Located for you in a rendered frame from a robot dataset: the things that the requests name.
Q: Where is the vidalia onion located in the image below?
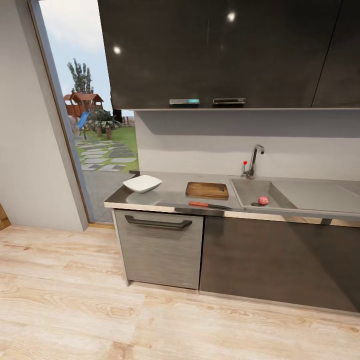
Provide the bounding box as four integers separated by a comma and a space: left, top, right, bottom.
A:
258, 196, 269, 206

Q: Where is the parer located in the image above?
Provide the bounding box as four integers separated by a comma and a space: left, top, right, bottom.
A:
189, 201, 231, 209

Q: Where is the cutting board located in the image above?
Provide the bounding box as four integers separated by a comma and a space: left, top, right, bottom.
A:
185, 182, 229, 198

